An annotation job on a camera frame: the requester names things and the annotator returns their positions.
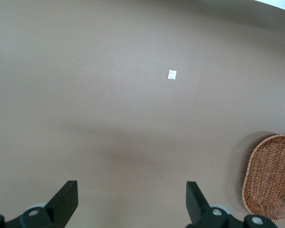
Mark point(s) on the brown table cover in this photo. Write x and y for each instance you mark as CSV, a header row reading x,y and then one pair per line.
x,y
109,95

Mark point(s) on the oval brown wicker basket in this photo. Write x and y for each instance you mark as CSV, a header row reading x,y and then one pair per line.
x,y
270,175

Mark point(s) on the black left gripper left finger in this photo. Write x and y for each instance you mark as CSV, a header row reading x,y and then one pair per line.
x,y
64,202

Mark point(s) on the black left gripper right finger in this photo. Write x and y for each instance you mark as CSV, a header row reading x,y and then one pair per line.
x,y
197,206

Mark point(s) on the small square tape piece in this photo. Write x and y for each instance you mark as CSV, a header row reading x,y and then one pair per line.
x,y
172,74

